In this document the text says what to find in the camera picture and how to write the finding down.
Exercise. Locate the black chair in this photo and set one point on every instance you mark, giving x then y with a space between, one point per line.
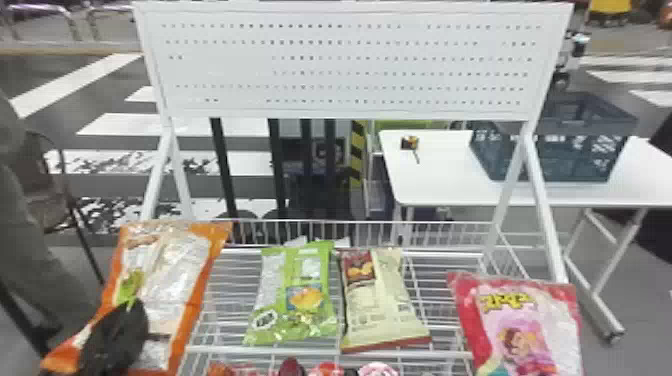
44 184

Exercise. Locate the blue crate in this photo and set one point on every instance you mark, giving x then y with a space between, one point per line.
572 152

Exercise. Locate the green snack packet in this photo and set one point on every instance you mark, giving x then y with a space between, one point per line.
294 299

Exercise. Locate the yellow black striped post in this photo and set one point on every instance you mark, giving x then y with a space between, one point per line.
357 152

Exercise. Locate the white side table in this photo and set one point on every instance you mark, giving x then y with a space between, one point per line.
446 178

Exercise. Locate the small red snack packet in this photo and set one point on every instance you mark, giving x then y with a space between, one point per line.
290 367

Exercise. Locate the beige snack packet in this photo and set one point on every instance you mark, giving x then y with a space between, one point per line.
378 304

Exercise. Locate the orange snack packet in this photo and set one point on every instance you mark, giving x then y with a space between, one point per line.
173 262

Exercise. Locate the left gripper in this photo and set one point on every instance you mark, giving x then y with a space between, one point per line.
102 359

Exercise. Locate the pink snack packet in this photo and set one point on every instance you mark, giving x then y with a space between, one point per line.
378 369

